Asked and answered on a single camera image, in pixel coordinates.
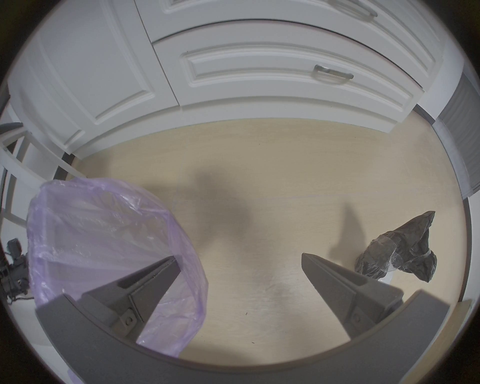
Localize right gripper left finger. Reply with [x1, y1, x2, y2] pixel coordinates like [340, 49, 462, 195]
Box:
[80, 256, 182, 340]

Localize white chair grey cushions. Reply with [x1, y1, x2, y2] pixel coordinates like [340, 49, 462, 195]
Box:
[0, 122, 89, 226]

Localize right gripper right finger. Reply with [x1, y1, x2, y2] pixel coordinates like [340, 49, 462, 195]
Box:
[301, 253, 404, 340]

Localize purple plastic bag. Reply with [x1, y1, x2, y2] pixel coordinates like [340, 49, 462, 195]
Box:
[26, 178, 209, 357]

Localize black plastic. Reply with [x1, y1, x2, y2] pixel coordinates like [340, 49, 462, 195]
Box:
[354, 211, 438, 283]

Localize white wardrobe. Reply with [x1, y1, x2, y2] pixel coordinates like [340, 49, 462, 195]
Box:
[7, 0, 456, 158]

